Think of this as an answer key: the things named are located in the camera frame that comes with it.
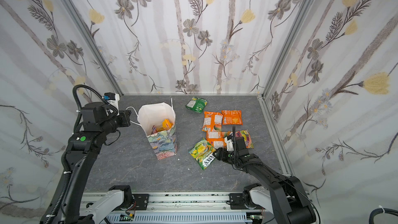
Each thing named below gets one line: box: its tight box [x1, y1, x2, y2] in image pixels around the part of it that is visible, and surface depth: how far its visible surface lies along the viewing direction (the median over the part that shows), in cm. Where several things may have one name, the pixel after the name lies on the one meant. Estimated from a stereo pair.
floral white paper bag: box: [137, 98, 178, 161], surface depth 83 cm
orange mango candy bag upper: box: [201, 111, 224, 132], surface depth 103 cm
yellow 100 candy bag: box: [156, 119, 174, 132], surface depth 90 cm
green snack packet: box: [185, 95, 208, 114], surface depth 113 cm
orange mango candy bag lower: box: [206, 130, 232, 150], surface depth 95 cm
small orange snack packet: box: [220, 109, 244, 125], surface depth 106 cm
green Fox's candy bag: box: [188, 137, 217, 171], surface depth 90 cm
